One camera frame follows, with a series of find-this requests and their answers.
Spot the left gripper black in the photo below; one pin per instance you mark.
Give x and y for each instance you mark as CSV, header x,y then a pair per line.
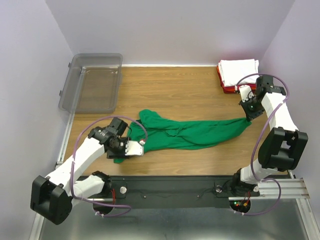
x,y
111,154

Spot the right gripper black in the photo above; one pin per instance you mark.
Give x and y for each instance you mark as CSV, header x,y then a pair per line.
x,y
250,115

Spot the green t-shirt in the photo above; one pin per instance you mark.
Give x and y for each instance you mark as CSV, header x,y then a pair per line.
x,y
163,133

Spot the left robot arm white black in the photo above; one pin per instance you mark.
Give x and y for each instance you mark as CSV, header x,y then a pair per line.
x,y
54,195

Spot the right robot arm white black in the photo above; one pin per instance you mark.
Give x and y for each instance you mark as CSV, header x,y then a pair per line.
x,y
280,144

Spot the red folded t-shirt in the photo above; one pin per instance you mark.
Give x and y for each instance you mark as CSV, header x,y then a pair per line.
x,y
228,85

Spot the white folded t-shirt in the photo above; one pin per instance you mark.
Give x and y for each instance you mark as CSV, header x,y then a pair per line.
x,y
238,68

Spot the clear plastic storage bin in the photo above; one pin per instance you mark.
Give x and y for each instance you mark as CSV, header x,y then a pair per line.
x,y
92,83

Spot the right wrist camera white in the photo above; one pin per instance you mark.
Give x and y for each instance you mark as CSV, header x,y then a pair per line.
x,y
246,93

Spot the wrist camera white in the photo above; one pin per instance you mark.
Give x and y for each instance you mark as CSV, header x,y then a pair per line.
x,y
246,93
134,148

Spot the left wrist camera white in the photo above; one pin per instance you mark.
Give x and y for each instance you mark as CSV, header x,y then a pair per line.
x,y
134,148

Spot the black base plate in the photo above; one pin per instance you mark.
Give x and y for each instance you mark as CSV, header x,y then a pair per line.
x,y
170,192

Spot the aluminium rail frame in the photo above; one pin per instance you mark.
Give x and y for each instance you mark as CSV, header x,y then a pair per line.
x,y
105,206

